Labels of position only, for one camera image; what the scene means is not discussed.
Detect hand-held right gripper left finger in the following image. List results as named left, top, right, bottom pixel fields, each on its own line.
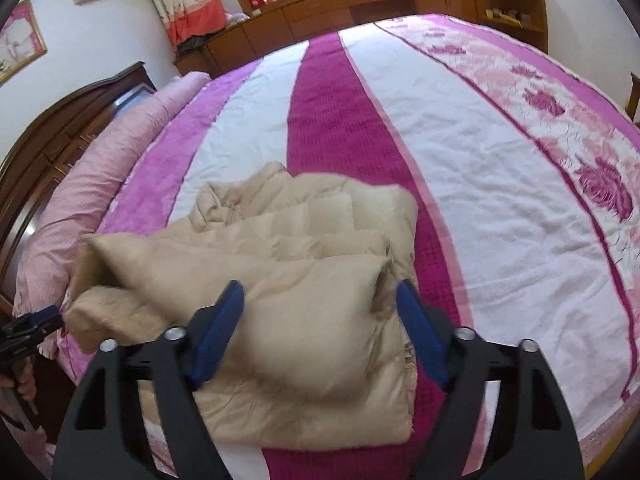
left=50, top=280, right=246, bottom=480

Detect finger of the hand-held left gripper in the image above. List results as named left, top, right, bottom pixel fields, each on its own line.
left=27, top=308, right=63, bottom=328
left=5, top=321, right=65, bottom=346

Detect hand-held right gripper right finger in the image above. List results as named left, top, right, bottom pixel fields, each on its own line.
left=396, top=280, right=586, bottom=480

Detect beige puffer jacket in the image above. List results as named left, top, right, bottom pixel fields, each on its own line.
left=65, top=161, right=420, bottom=448

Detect person's left hand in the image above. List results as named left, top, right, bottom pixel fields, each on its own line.
left=14, top=365, right=37, bottom=401

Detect pink white striped blanket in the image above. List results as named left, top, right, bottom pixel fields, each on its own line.
left=55, top=14, right=640, bottom=480

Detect pink long pillow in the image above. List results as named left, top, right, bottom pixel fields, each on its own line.
left=12, top=72, right=212, bottom=361

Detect dark wooden headboard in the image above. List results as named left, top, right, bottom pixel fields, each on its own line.
left=0, top=61, right=158, bottom=311

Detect dark cloth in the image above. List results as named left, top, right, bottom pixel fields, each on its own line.
left=177, top=35, right=221, bottom=56

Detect wooden chair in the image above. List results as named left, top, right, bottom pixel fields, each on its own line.
left=625, top=74, right=640, bottom=123

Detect small items on shelf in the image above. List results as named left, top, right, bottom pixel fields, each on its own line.
left=485, top=7, right=531, bottom=26

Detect floral orange hem curtain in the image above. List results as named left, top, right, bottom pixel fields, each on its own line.
left=137, top=0, right=228, bottom=51

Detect framed wall picture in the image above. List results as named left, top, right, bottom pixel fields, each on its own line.
left=0, top=0, right=48, bottom=86

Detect long wooden wall cabinet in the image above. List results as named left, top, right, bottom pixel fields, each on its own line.
left=172, top=0, right=548, bottom=78

